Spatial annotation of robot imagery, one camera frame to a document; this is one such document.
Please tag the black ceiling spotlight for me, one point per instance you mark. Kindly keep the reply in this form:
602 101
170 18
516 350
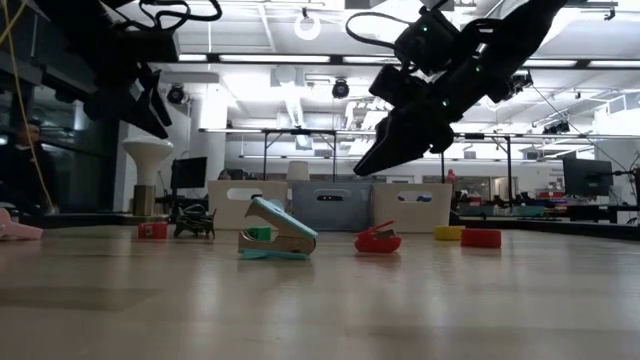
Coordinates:
176 94
340 89
517 82

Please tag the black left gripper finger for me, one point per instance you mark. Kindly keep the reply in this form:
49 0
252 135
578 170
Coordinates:
161 100
145 120

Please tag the white plastic bin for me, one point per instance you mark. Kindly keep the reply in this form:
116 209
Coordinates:
225 215
390 215

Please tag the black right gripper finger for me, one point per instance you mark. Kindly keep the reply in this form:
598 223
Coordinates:
400 135
442 137

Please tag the black aluminium table frame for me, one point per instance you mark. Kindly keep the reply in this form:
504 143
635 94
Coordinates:
575 227

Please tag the pink staple remover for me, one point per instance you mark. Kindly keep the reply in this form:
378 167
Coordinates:
20 231

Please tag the white cylindrical container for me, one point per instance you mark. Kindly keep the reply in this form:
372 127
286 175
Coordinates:
298 171

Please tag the grey plastic bin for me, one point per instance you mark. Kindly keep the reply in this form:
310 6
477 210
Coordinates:
350 215

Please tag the black computer monitor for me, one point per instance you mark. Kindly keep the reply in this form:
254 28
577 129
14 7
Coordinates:
587 177
189 172

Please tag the red bottle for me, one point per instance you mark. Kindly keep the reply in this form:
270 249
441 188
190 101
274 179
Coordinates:
451 176

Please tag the black staple remover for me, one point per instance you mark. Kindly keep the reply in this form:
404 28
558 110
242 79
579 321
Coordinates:
195 225

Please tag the green mini stapler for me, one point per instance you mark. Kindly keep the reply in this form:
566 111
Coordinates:
260 233

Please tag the yellow mini stapler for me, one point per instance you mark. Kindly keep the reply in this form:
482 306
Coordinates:
448 233

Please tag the person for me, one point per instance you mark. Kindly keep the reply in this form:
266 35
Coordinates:
27 170
225 174

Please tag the red mini stapler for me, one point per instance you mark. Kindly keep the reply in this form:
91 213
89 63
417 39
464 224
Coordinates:
481 238
152 231
377 245

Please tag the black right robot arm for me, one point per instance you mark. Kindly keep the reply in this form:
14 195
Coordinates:
520 30

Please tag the teal staple remover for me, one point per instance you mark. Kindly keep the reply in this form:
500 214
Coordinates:
295 227

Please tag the white mushroom lamp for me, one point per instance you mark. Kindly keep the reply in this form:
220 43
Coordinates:
147 155

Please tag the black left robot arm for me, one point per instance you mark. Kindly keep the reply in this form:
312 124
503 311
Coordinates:
100 30

